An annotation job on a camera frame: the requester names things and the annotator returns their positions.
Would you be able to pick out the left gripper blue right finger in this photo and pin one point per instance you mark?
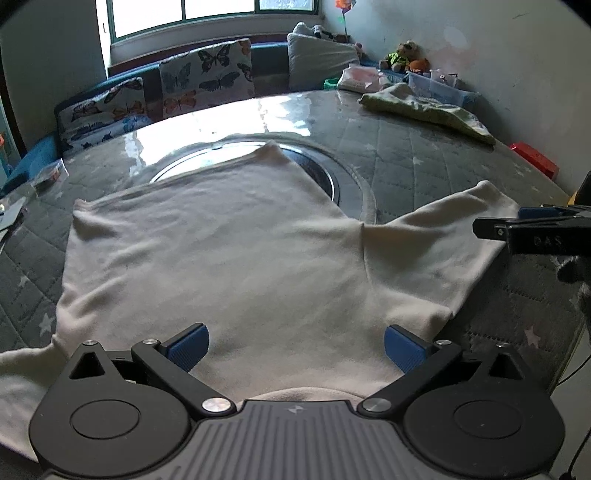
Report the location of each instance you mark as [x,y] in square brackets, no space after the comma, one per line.
[422,364]

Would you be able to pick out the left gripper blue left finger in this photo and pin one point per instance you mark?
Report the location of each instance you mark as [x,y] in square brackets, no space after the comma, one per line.
[167,365]

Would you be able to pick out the cream long-sleeve shirt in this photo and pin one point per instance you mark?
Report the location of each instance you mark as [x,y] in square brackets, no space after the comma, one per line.
[295,294]

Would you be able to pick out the red plastic stool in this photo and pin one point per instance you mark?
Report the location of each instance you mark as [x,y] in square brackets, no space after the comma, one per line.
[536,159]

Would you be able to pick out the clear plastic storage box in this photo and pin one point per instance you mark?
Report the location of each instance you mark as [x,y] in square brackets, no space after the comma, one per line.
[426,87]

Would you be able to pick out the round dark table inset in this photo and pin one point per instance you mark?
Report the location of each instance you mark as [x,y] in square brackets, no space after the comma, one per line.
[300,161]

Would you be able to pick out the light green folded garment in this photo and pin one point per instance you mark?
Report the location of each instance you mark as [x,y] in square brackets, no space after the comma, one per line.
[400,99]

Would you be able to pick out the white paper sheet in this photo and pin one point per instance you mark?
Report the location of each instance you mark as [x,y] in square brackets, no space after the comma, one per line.
[9,217]

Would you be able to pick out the small clear plastic box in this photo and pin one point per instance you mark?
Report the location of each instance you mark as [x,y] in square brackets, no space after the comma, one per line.
[50,176]

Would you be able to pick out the brown teddy bear toy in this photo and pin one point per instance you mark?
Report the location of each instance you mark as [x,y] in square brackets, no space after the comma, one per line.
[406,58]

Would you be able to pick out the blue sofa bench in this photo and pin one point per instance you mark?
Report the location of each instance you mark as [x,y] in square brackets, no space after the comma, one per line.
[270,68]

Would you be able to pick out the low butterfly print cushion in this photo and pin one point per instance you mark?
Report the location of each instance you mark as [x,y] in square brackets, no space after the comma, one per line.
[119,110]

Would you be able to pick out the pink white folded cloth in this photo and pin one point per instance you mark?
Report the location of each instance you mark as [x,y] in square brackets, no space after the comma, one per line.
[362,79]

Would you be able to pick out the green plastic bowl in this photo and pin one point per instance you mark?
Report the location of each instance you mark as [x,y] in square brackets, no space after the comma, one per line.
[331,83]

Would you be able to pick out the upright butterfly print cushion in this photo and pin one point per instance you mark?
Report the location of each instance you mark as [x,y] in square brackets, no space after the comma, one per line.
[206,77]

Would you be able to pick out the grey white pillow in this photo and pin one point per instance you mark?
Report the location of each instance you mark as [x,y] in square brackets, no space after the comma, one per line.
[314,58]

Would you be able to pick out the colourful pinwheel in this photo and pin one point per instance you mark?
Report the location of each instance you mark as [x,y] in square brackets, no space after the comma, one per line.
[344,6]

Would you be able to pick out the window with green frame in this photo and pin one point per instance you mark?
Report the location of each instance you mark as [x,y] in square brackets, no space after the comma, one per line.
[127,18]

